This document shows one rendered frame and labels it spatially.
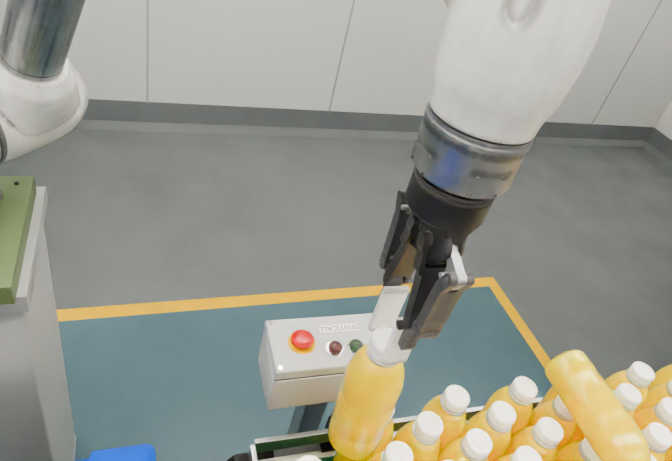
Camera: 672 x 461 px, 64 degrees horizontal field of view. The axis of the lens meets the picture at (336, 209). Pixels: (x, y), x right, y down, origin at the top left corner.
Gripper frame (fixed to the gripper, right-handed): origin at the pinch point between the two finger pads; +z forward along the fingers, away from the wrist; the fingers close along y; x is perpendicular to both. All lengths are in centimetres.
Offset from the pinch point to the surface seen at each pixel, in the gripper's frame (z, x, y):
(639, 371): 23, 56, -4
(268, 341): 24.1, -7.9, -17.4
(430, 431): 23.0, 12.1, 1.2
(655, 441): 23, 49, 8
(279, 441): 36.0, -6.2, -7.3
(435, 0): 39, 142, -275
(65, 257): 134, -59, -153
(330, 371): 24.7, 0.8, -11.3
